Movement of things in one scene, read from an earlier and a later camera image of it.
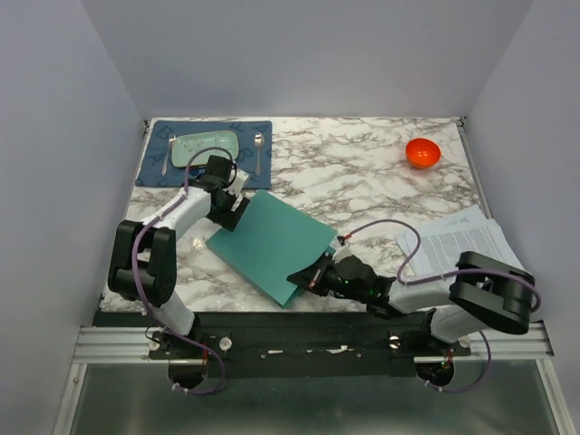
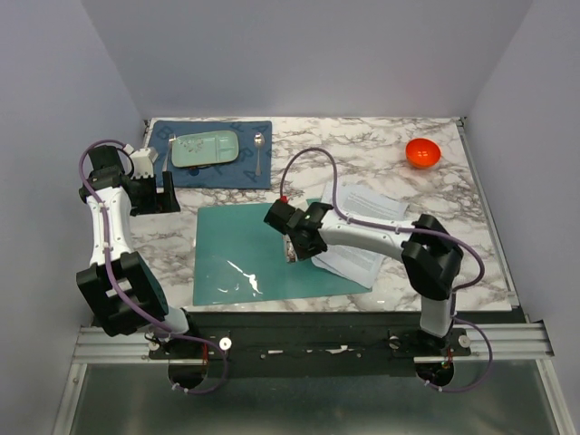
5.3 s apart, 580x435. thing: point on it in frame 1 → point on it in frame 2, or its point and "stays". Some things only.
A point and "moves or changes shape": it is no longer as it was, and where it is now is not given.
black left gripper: [230, 220] → [159, 202]
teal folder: [271, 242] moves or changes shape
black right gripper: [307, 276] → [304, 253]
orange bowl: [422, 152] stays
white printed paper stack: [437, 247] → [357, 265]
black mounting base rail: [296, 344] stays
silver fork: [171, 139] stays
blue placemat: [253, 153] stays
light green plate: [184, 145] stays
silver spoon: [258, 142] stays
